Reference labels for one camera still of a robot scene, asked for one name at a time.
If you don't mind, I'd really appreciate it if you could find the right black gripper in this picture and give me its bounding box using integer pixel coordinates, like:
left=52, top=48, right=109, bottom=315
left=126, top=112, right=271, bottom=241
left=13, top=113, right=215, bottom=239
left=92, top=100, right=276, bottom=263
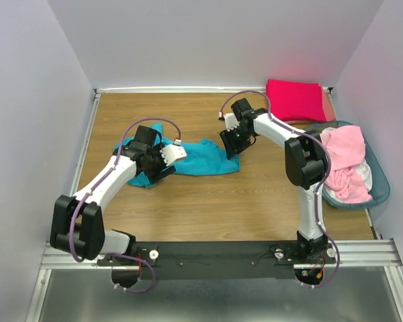
left=218, top=125, right=253, bottom=160

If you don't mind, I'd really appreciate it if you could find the teal t shirt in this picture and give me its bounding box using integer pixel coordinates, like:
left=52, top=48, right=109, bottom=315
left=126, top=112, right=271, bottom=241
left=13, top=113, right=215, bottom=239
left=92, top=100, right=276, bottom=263
left=127, top=123, right=240, bottom=188

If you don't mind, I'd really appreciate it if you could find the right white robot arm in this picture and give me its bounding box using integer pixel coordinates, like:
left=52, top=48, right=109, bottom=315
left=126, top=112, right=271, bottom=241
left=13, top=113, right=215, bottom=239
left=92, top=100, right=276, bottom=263
left=218, top=99, right=330, bottom=263

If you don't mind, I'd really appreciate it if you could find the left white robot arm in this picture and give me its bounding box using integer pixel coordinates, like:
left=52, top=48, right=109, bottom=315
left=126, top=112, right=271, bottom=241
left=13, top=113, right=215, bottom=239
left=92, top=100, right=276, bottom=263
left=50, top=125, right=187, bottom=265

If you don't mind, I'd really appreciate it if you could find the folded magenta t shirt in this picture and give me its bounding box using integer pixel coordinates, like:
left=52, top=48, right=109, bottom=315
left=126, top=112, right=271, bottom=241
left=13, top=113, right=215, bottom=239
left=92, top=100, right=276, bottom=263
left=266, top=79, right=327, bottom=122

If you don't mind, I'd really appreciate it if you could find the pink t shirt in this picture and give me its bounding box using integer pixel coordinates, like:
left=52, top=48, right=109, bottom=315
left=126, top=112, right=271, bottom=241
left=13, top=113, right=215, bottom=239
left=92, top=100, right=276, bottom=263
left=320, top=125, right=373, bottom=203

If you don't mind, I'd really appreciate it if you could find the teal plastic basket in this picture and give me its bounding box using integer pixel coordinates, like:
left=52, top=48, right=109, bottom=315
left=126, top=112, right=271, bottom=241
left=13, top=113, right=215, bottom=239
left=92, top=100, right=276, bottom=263
left=306, top=121, right=390, bottom=209

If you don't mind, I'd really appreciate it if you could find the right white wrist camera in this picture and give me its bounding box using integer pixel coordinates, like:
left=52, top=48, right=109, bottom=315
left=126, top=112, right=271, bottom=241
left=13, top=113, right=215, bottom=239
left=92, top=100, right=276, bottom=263
left=222, top=113, right=240, bottom=131

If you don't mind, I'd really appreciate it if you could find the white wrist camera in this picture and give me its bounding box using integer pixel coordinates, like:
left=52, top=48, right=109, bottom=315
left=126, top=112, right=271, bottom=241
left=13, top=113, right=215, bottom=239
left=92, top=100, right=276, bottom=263
left=160, top=144, right=187, bottom=166
left=222, top=113, right=240, bottom=131

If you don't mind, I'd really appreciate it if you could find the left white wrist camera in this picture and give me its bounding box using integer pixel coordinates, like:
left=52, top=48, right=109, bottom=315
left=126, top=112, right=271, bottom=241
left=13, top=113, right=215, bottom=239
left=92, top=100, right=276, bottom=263
left=160, top=144, right=187, bottom=166

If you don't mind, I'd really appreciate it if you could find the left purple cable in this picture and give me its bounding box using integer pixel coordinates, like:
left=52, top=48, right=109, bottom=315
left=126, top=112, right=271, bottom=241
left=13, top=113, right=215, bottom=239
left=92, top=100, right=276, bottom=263
left=69, top=116, right=183, bottom=294

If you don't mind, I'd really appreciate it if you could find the purple cable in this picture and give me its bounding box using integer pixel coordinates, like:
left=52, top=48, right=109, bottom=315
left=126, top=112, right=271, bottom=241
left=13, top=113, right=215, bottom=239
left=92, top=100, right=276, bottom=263
left=218, top=90, right=342, bottom=290
left=69, top=116, right=183, bottom=294

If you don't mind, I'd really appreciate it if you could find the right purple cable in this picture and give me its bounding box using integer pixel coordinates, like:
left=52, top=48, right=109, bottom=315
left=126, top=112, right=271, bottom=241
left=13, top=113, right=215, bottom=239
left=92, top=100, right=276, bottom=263
left=218, top=90, right=342, bottom=290

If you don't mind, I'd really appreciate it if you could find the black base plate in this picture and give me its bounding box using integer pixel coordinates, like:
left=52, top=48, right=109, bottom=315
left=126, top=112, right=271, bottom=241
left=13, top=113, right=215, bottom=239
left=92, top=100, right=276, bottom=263
left=97, top=241, right=336, bottom=287

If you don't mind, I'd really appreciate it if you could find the aluminium rail frame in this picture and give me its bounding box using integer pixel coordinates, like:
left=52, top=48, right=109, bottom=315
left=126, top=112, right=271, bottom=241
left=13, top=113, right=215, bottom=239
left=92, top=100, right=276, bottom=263
left=23, top=85, right=403, bottom=322

